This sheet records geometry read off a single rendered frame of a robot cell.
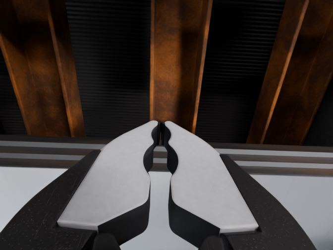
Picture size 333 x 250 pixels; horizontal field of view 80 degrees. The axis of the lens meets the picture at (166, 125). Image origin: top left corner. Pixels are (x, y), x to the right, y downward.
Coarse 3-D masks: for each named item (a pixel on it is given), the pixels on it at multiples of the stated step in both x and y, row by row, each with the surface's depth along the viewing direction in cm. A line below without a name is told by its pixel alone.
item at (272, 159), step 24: (0, 144) 23; (24, 144) 23; (48, 144) 23; (72, 144) 23; (96, 144) 24; (216, 144) 25; (240, 144) 25; (264, 144) 25; (264, 168) 23; (288, 168) 24; (312, 168) 24
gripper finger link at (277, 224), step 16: (224, 160) 9; (240, 176) 8; (240, 192) 8; (256, 192) 8; (256, 208) 7; (272, 208) 7; (272, 224) 6; (288, 224) 6; (224, 240) 6; (240, 240) 6; (256, 240) 6; (272, 240) 6; (288, 240) 6; (304, 240) 6
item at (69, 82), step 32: (0, 0) 27; (32, 0) 29; (64, 0) 30; (0, 32) 27; (32, 32) 31; (64, 32) 30; (32, 64) 33; (64, 64) 30; (32, 96) 35; (64, 96) 32; (32, 128) 35; (64, 128) 39
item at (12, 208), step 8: (0, 168) 22; (0, 176) 22; (0, 184) 23; (8, 184) 23; (0, 192) 23; (8, 192) 23; (0, 200) 24; (8, 200) 24; (0, 208) 24; (8, 208) 24; (16, 208) 24; (0, 216) 25; (8, 216) 25; (0, 224) 26
